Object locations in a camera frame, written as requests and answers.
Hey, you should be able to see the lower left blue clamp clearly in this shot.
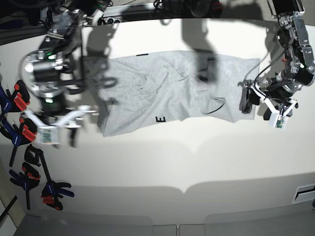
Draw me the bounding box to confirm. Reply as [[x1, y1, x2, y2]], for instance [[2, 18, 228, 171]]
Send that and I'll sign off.
[[9, 162, 41, 210]]

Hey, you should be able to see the blue red clamp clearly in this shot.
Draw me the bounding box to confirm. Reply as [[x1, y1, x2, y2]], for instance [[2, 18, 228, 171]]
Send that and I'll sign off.
[[0, 112, 37, 167], [0, 80, 30, 120]]

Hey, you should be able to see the black power strip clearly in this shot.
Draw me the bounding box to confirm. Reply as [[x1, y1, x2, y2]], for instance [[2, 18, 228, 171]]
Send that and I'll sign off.
[[97, 18, 121, 26]]

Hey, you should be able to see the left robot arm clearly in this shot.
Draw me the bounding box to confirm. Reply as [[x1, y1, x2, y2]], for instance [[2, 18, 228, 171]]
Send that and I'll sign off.
[[240, 0, 315, 120]]

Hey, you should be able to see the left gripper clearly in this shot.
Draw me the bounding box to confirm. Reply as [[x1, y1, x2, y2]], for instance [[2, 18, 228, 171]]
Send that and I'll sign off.
[[238, 78, 299, 120]]

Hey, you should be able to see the black strip at edge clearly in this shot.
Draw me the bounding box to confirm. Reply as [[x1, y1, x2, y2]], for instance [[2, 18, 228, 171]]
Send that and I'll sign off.
[[0, 196, 17, 220]]

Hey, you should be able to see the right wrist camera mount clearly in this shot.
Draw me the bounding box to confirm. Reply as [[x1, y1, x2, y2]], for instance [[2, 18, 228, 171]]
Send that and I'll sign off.
[[23, 104, 98, 146]]

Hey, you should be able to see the grey T-shirt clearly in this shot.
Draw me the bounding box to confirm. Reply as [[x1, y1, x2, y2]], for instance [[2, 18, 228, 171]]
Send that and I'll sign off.
[[84, 51, 260, 137]]

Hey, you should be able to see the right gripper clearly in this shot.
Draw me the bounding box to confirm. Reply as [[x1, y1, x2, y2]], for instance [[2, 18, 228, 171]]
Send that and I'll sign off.
[[36, 103, 99, 148]]

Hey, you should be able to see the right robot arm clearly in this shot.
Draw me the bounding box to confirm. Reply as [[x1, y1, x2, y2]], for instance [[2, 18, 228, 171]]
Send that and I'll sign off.
[[24, 0, 110, 147]]

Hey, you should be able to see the long black bar clamp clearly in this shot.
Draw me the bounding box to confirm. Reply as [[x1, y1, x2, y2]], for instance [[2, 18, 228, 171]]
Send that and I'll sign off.
[[25, 144, 75, 211]]

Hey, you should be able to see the top blue red clamp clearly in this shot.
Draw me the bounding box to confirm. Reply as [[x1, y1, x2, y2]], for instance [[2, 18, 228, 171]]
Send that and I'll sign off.
[[0, 80, 30, 120]]

